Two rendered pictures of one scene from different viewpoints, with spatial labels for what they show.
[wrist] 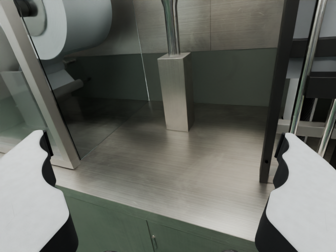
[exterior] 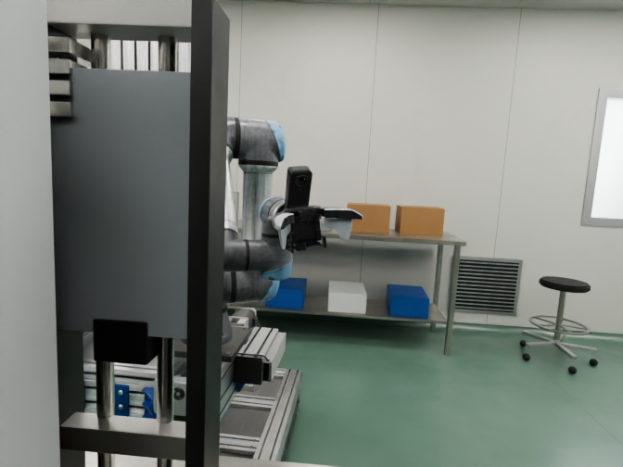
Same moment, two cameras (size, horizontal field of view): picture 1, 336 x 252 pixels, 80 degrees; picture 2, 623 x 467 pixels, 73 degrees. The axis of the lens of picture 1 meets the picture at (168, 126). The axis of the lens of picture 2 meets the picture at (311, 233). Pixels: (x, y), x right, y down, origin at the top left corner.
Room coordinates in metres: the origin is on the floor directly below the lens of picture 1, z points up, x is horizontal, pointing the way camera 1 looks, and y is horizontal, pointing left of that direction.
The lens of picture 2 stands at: (0.76, -0.28, 1.30)
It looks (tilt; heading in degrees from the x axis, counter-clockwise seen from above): 7 degrees down; 158
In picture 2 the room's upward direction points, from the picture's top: 3 degrees clockwise
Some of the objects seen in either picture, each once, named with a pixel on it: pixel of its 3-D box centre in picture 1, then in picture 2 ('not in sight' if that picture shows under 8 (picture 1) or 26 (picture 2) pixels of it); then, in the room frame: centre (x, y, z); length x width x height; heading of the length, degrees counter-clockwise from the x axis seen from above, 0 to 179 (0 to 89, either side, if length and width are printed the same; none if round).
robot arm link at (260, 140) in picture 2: not in sight; (255, 212); (-0.45, 0.03, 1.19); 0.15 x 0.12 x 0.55; 88
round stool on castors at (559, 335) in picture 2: not in sight; (560, 321); (-1.39, 2.70, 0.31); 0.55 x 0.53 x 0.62; 64
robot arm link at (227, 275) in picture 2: not in sight; (209, 283); (-0.46, -0.10, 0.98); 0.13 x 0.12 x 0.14; 88
